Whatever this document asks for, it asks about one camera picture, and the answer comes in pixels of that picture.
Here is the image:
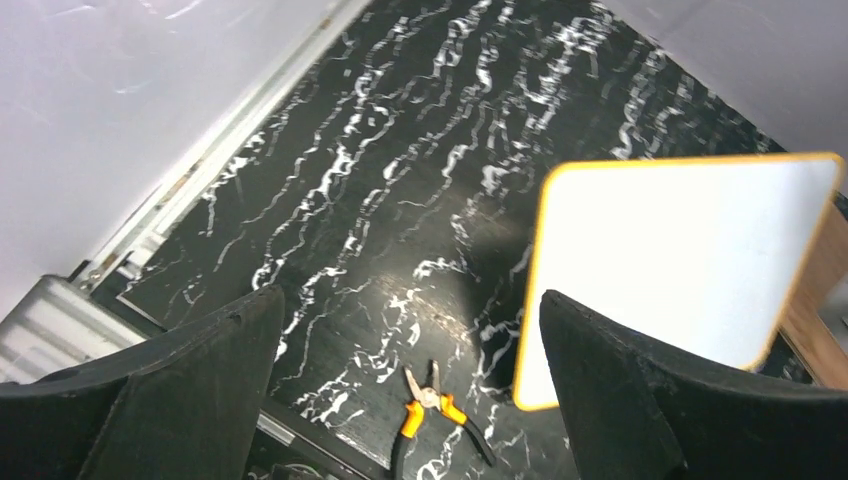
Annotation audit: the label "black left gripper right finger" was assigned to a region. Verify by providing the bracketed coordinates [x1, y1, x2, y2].
[539, 290, 847, 479]

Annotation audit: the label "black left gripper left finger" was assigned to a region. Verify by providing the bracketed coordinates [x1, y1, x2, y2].
[1, 286, 285, 479]

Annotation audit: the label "yellow-framed whiteboard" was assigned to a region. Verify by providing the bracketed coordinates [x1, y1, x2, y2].
[512, 152, 846, 411]

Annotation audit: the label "wooden board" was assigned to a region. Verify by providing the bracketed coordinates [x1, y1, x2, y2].
[778, 201, 848, 391]

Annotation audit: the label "orange-handled pliers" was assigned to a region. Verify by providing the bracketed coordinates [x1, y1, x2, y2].
[389, 360, 497, 480]

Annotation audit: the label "aluminium frame rail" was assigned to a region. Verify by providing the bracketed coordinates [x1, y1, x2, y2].
[0, 0, 372, 386]

